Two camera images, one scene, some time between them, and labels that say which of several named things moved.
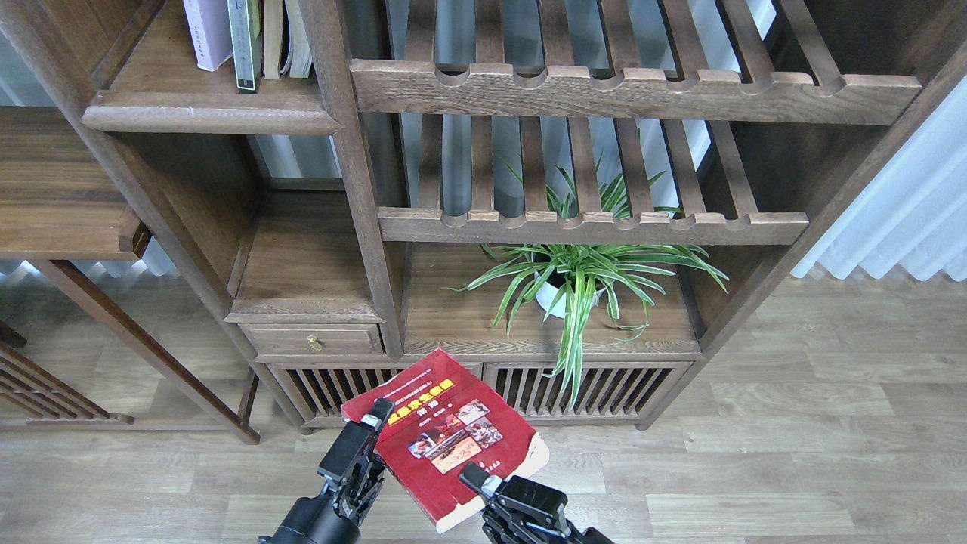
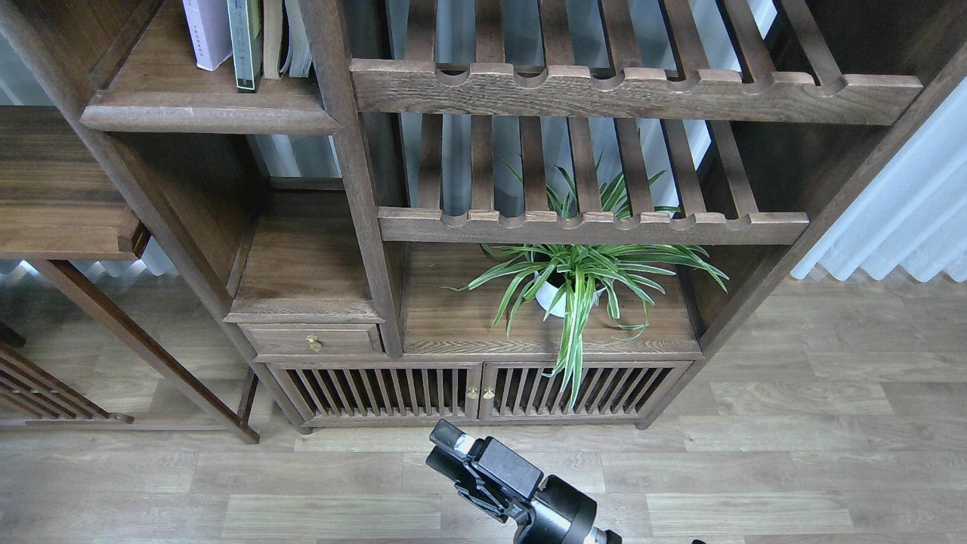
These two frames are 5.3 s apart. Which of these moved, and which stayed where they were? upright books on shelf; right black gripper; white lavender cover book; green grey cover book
Moved: right black gripper
Stayed: green grey cover book; upright books on shelf; white lavender cover book
